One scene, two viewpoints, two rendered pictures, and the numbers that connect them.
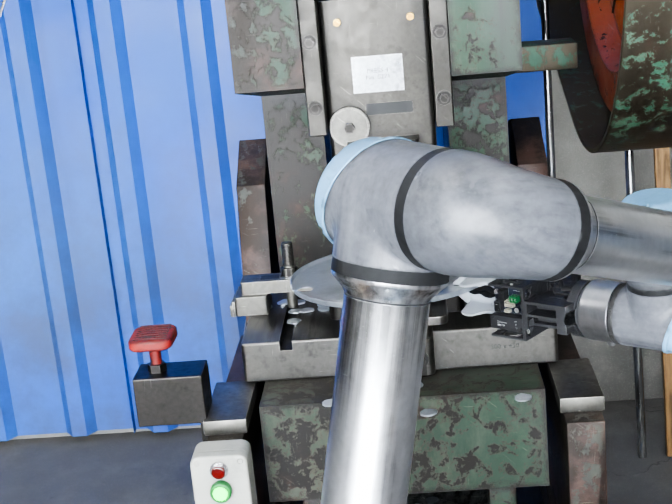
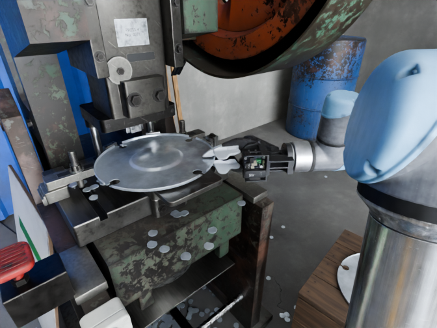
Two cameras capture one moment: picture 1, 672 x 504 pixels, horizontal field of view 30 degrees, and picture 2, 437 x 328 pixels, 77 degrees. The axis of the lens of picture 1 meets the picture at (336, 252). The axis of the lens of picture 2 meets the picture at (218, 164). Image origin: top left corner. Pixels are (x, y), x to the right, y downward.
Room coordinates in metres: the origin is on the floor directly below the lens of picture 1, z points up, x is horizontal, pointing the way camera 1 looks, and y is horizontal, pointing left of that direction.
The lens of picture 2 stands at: (1.15, 0.23, 1.11)
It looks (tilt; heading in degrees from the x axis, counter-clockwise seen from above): 30 degrees down; 316
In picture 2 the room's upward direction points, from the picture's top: straight up
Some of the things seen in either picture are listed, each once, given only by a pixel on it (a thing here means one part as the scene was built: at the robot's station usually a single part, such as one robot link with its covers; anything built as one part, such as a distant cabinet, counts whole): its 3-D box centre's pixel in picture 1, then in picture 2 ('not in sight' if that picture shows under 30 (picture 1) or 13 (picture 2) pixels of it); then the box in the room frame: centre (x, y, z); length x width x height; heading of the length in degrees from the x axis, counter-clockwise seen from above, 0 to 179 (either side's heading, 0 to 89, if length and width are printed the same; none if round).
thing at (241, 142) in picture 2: not in sight; (239, 147); (1.55, -0.23, 0.81); 0.09 x 0.02 x 0.05; 48
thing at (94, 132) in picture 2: not in sight; (95, 135); (1.89, -0.01, 0.80); 0.02 x 0.02 x 0.14
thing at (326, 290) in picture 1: (392, 273); (156, 157); (1.69, -0.08, 0.79); 0.29 x 0.29 x 0.01
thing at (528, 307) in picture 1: (543, 304); (264, 159); (1.49, -0.26, 0.79); 0.12 x 0.09 x 0.08; 48
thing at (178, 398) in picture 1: (178, 427); (48, 305); (1.61, 0.24, 0.62); 0.10 x 0.06 x 0.20; 86
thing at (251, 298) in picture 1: (284, 275); (73, 170); (1.83, 0.08, 0.76); 0.17 x 0.06 x 0.10; 86
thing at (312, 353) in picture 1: (398, 317); (140, 175); (1.82, -0.09, 0.67); 0.45 x 0.30 x 0.06; 86
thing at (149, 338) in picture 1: (155, 358); (17, 273); (1.61, 0.26, 0.72); 0.07 x 0.06 x 0.08; 176
